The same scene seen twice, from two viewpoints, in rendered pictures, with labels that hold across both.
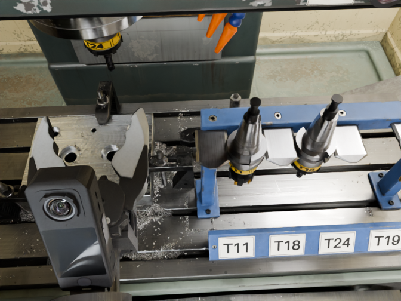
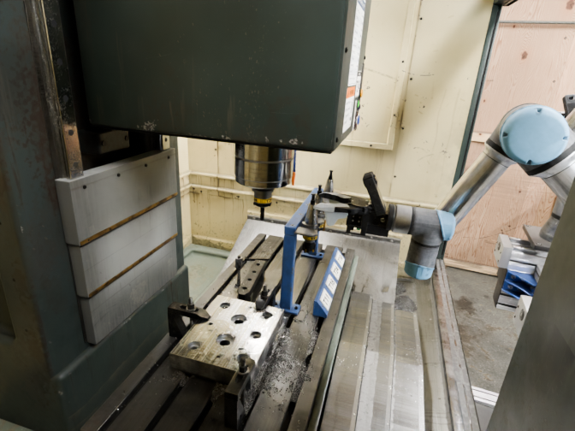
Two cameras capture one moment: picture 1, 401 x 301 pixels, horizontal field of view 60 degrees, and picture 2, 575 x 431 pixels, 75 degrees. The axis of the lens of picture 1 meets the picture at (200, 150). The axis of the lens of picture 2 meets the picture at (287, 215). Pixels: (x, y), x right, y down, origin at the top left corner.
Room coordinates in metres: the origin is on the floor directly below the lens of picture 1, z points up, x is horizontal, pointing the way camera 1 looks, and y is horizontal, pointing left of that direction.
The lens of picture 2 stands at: (0.02, 1.07, 1.71)
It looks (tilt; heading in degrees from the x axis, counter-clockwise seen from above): 22 degrees down; 288
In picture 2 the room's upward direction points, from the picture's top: 3 degrees clockwise
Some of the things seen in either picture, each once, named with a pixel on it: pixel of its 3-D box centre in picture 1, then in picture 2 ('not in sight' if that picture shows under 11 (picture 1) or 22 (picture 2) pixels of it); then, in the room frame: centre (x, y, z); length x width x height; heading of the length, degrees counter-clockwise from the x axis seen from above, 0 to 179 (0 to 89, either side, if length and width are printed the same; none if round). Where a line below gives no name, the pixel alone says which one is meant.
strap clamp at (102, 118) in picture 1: (106, 107); (189, 317); (0.58, 0.25, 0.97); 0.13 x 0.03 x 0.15; 3
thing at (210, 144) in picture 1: (212, 149); (306, 232); (0.30, -0.02, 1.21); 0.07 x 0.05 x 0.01; 3
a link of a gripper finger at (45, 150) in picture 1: (54, 161); (330, 215); (0.19, 0.16, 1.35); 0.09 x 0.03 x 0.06; 31
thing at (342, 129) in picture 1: (347, 144); not in sight; (0.31, -0.24, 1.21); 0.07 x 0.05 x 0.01; 3
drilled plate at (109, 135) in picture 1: (92, 159); (232, 335); (0.43, 0.26, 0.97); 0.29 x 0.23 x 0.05; 93
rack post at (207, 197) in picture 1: (208, 169); (287, 272); (0.35, -0.02, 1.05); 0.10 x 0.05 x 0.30; 3
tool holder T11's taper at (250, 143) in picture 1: (249, 131); (311, 213); (0.30, -0.07, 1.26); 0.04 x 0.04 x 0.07
